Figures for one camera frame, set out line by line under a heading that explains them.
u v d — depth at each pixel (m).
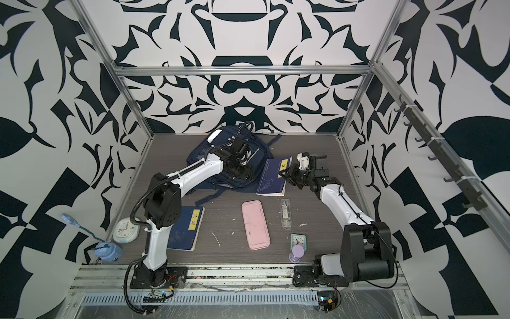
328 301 0.71
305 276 0.74
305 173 0.73
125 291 0.70
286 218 0.87
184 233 0.83
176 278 0.74
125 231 0.83
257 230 0.83
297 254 0.71
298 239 0.81
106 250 0.73
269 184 0.84
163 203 0.52
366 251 0.42
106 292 0.74
